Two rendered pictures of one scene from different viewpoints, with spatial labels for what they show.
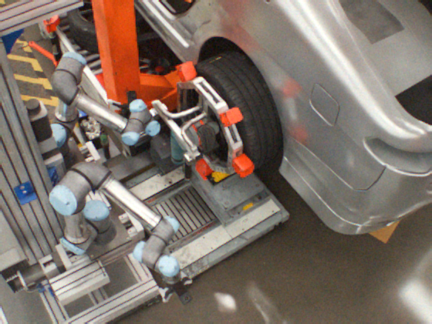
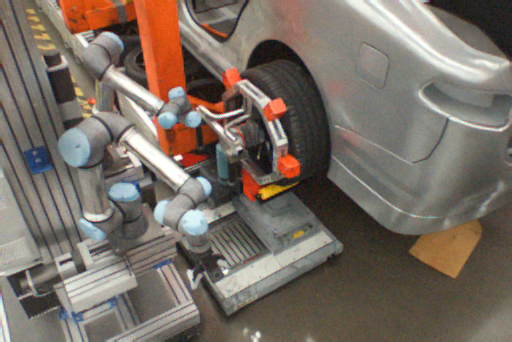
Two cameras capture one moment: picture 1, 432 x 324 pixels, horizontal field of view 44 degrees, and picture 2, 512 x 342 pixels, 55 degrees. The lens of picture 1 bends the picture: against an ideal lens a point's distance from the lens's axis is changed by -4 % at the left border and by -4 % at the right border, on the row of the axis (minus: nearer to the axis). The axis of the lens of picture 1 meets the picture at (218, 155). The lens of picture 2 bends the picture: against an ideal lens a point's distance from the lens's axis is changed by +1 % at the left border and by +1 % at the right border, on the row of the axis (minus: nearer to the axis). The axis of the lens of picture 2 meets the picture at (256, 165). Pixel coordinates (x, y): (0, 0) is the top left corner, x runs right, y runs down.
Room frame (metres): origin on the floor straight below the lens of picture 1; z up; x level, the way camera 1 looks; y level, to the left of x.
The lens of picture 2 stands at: (-0.17, -0.14, 2.43)
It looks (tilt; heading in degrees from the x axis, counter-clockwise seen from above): 41 degrees down; 5
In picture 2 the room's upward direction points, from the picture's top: straight up
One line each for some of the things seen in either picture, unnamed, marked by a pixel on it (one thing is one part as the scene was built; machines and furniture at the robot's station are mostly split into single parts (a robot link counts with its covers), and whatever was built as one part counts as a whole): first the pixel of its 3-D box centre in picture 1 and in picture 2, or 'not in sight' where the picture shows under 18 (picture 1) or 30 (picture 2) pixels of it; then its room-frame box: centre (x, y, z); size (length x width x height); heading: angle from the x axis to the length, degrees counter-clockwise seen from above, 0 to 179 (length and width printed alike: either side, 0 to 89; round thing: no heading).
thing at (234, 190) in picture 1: (227, 167); (276, 193); (2.00, -0.06, 0.32); 0.40 x 0.30 x 0.28; 38
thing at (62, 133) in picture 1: (55, 139); not in sight; (1.63, 0.82, 0.98); 0.13 x 0.12 x 0.14; 172
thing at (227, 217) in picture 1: (226, 183); (276, 214); (2.00, -0.07, 0.13); 0.50 x 0.36 x 0.10; 38
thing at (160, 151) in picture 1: (183, 149); (232, 180); (2.16, 0.23, 0.26); 0.42 x 0.18 x 0.35; 128
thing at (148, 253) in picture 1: (150, 252); (175, 212); (0.94, 0.24, 1.23); 0.11 x 0.11 x 0.08; 64
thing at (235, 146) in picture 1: (207, 126); (253, 134); (1.89, 0.07, 0.85); 0.54 x 0.07 x 0.54; 38
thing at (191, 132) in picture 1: (196, 131); (241, 138); (1.85, 0.13, 0.85); 0.21 x 0.14 x 0.14; 128
